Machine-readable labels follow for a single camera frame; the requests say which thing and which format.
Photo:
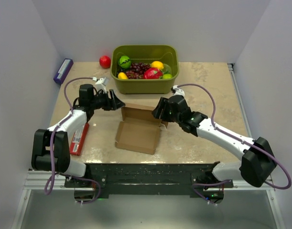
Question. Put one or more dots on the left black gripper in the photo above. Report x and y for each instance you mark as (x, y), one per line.
(114, 104)

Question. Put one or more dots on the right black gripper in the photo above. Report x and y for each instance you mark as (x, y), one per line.
(163, 104)

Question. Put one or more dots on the brown cardboard box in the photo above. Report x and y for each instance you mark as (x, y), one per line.
(138, 131)

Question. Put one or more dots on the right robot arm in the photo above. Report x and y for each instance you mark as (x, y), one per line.
(255, 161)

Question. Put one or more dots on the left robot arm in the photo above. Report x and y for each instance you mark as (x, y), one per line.
(51, 146)

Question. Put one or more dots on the red flat box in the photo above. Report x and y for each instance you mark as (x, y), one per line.
(78, 140)

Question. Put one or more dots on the purple flat box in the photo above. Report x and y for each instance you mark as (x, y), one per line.
(63, 71)

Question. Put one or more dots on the small yellow fruit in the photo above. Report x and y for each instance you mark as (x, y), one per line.
(122, 76)

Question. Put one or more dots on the green lime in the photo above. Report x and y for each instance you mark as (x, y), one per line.
(167, 76)

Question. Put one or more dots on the purple grape bunch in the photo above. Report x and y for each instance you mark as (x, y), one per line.
(137, 70)

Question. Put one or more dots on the red dragon fruit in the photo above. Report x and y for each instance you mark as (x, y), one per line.
(153, 73)

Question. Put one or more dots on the green striped ball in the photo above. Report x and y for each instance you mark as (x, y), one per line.
(124, 62)

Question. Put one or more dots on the red apple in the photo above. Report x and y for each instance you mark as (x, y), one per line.
(105, 61)

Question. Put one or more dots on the yellow lemon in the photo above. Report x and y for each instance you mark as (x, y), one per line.
(157, 64)

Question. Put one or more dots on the green plastic bin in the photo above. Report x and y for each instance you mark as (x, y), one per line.
(145, 54)

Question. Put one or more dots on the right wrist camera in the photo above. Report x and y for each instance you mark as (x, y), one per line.
(176, 90)

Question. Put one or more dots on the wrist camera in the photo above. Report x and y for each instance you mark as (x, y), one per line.
(100, 84)
(176, 90)

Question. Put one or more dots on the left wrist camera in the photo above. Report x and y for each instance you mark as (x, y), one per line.
(100, 84)

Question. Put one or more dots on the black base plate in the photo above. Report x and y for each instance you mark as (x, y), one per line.
(149, 179)

